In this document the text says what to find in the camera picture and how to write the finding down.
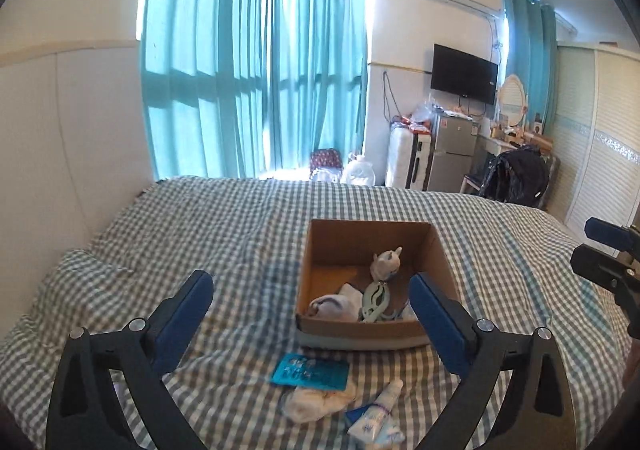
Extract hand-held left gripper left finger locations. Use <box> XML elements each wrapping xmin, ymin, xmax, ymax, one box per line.
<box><xmin>46</xmin><ymin>270</ymin><xmax>215</xmax><ymax>450</ymax></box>

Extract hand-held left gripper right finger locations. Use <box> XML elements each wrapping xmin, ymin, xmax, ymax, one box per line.
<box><xmin>408</xmin><ymin>272</ymin><xmax>579</xmax><ymax>450</ymax></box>

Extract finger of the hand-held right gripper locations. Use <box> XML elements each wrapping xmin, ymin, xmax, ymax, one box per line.
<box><xmin>584</xmin><ymin>217</ymin><xmax>640</xmax><ymax>256</ymax></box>
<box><xmin>570</xmin><ymin>244</ymin><xmax>640</xmax><ymax>317</ymax></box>

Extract white cream tube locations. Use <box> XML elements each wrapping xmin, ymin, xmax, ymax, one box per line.
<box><xmin>346</xmin><ymin>378</ymin><xmax>405</xmax><ymax>437</ymax></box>

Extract brown cardboard box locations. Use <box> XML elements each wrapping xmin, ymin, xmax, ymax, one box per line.
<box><xmin>294</xmin><ymin>219</ymin><xmax>460</xmax><ymax>351</ymax></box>

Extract white sock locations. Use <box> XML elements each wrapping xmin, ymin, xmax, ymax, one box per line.
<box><xmin>307</xmin><ymin>282</ymin><xmax>364</xmax><ymax>324</ymax></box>
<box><xmin>280</xmin><ymin>377</ymin><xmax>359</xmax><ymax>424</ymax></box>

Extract green hair claw clip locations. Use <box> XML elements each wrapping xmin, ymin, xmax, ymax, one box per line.
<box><xmin>358</xmin><ymin>280</ymin><xmax>399</xmax><ymax>324</ymax></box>

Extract white plush toy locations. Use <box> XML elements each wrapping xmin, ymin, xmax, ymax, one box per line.
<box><xmin>370</xmin><ymin>246</ymin><xmax>404</xmax><ymax>282</ymax></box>

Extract white slatted wardrobe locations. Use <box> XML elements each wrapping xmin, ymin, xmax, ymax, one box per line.
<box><xmin>542</xmin><ymin>42</ymin><xmax>640</xmax><ymax>244</ymax></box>

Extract dark jacket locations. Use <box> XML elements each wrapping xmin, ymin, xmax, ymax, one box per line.
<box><xmin>480</xmin><ymin>145</ymin><xmax>549</xmax><ymax>207</ymax></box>

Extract checked bed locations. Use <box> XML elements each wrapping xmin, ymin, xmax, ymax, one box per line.
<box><xmin>0</xmin><ymin>175</ymin><xmax>637</xmax><ymax>450</ymax></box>

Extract rolled white sock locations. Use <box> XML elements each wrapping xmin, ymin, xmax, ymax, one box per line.
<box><xmin>307</xmin><ymin>282</ymin><xmax>364</xmax><ymax>324</ymax></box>

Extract small white blue packet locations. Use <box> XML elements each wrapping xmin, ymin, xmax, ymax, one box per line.
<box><xmin>345</xmin><ymin>405</ymin><xmax>407</xmax><ymax>446</ymax></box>

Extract white dressing table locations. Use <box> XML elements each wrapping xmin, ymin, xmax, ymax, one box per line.
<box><xmin>477</xmin><ymin>127</ymin><xmax>554</xmax><ymax>157</ymax></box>

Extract white chair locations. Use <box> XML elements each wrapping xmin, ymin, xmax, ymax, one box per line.
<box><xmin>460</xmin><ymin>173</ymin><xmax>489</xmax><ymax>196</ymax></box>

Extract oval white mirror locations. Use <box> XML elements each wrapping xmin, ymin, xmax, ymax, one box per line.
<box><xmin>497</xmin><ymin>74</ymin><xmax>530</xmax><ymax>127</ymax></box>

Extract grey small fridge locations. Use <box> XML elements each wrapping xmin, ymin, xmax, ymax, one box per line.
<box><xmin>425</xmin><ymin>111</ymin><xmax>479</xmax><ymax>192</ymax></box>

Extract white suitcase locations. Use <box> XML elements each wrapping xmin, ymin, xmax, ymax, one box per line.
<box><xmin>385</xmin><ymin>125</ymin><xmax>434</xmax><ymax>190</ymax></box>

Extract clear water jug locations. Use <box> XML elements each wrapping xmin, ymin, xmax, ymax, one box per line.
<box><xmin>341</xmin><ymin>153</ymin><xmax>377</xmax><ymax>187</ymax></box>

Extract teal curtain beside wardrobe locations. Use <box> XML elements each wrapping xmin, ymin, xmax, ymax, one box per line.
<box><xmin>500</xmin><ymin>0</ymin><xmax>559</xmax><ymax>132</ymax></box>

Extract red patterned bag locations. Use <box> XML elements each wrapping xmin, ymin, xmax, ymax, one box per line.
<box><xmin>309</xmin><ymin>149</ymin><xmax>344</xmax><ymax>184</ymax></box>

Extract plastic bags on fridge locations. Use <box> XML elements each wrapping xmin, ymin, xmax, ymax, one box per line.
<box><xmin>409</xmin><ymin>98</ymin><xmax>447</xmax><ymax>132</ymax></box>

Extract wide teal curtain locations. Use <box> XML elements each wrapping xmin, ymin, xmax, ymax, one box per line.
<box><xmin>137</xmin><ymin>0</ymin><xmax>274</xmax><ymax>181</ymax></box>

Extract narrow teal curtain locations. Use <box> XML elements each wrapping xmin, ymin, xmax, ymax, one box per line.
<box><xmin>267</xmin><ymin>0</ymin><xmax>371</xmax><ymax>172</ymax></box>

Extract black wall television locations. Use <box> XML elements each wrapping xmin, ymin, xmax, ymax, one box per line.
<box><xmin>431</xmin><ymin>44</ymin><xmax>500</xmax><ymax>106</ymax></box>

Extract black wall cable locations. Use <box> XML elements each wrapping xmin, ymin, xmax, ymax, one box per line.
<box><xmin>382</xmin><ymin>70</ymin><xmax>402</xmax><ymax>124</ymax></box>

